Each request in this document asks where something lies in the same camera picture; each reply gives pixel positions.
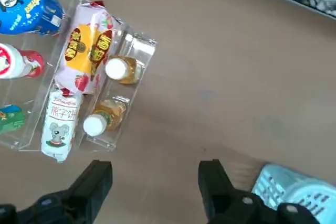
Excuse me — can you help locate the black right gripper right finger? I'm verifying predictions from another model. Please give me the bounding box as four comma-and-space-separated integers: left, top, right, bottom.
198, 159, 322, 224

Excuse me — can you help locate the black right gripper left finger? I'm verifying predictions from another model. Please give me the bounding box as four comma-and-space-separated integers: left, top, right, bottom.
0, 159, 113, 224

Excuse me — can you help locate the yellow juice bottle white cap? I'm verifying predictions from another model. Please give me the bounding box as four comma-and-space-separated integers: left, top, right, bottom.
104, 55, 144, 85
83, 99, 129, 137

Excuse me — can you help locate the light blue plastic basket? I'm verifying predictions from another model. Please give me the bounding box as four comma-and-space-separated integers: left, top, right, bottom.
251, 163, 336, 224

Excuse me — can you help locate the clear acrylic tiered shelf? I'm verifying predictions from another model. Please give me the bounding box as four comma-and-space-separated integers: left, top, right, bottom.
0, 0, 158, 153

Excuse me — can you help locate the white bear biscuit packet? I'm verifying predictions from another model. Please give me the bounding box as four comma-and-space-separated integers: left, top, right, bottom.
41, 87, 83, 163

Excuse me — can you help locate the green canister white lid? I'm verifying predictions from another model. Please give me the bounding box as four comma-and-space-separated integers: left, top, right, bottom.
0, 104, 26, 135

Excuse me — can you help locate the strawberry snack packet yellow label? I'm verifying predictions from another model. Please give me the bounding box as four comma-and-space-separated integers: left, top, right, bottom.
54, 0, 120, 96

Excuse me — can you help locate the white canister red lid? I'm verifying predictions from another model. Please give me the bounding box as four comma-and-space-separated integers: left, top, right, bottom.
0, 43, 45, 80

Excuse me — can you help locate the blue snack cup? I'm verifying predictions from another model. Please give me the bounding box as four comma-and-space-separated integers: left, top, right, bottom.
0, 0, 65, 36

